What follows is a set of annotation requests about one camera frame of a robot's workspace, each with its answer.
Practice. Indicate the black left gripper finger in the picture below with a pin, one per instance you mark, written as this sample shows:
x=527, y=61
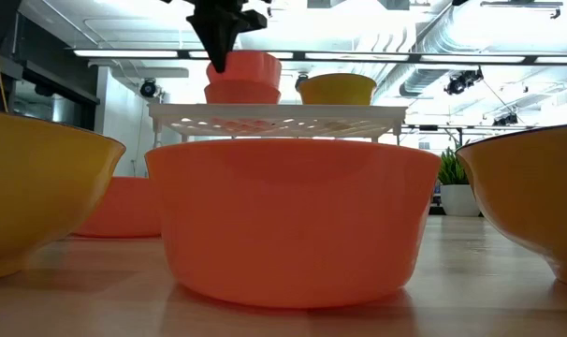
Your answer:
x=208, y=33
x=227, y=33

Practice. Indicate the yellow floral pattern bowl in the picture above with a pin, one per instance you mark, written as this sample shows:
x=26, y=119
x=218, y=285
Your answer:
x=337, y=91
x=40, y=187
x=531, y=201

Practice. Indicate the black ceiling spotlight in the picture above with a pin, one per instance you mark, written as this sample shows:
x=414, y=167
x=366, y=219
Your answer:
x=302, y=77
x=148, y=88

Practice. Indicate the overhead beam with light strips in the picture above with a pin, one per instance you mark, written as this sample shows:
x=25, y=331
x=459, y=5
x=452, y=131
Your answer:
x=124, y=54

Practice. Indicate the white plastic grid rack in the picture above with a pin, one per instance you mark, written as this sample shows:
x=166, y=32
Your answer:
x=279, y=111

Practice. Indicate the large orange plastic bowl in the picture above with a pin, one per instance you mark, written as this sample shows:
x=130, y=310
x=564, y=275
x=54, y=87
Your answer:
x=288, y=224

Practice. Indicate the black track light cluster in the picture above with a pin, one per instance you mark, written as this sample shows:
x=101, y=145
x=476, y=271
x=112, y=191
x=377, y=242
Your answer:
x=505, y=120
x=461, y=82

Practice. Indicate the green plant in white pot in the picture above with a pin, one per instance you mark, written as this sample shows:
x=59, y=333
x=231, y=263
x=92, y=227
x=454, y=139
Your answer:
x=456, y=199

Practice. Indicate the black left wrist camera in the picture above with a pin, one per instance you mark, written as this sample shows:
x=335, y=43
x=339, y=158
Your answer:
x=254, y=19

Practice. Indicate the silver ventilation duct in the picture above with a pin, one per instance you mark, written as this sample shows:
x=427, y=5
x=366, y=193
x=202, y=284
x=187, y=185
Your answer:
x=498, y=28

